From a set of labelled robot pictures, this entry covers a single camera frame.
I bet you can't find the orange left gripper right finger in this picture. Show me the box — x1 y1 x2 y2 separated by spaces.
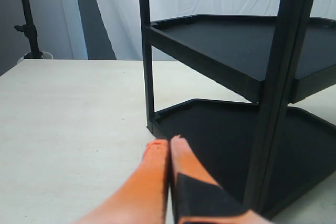
170 135 271 223

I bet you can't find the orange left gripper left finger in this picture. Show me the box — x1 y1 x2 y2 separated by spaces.
76 139 169 223

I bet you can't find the black two-tier rack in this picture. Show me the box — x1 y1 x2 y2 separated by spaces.
139 0 335 220

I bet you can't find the white backdrop cloth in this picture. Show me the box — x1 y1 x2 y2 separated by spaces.
0 0 336 61

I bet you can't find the black tripod stand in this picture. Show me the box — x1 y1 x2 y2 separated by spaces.
14 0 43 59

